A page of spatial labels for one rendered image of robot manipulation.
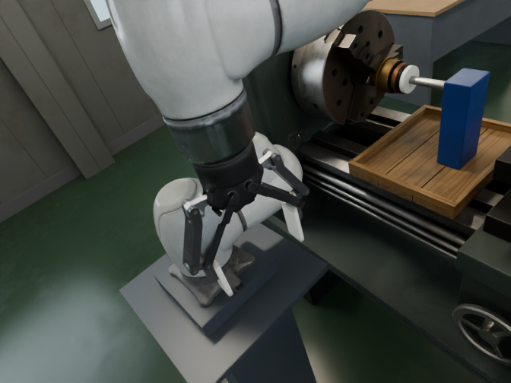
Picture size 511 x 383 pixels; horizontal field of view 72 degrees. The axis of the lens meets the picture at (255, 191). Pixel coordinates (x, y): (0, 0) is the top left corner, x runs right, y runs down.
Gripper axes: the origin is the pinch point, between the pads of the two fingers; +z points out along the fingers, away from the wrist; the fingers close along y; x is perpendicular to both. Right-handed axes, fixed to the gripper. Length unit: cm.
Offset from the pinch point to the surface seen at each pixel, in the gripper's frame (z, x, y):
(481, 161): 23, -1, -65
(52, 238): 112, -228, 65
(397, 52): 2, -32, -72
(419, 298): 57, 0, -41
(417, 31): 55, -124, -214
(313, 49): -7, -40, -50
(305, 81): 1, -41, -46
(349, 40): -8, -32, -54
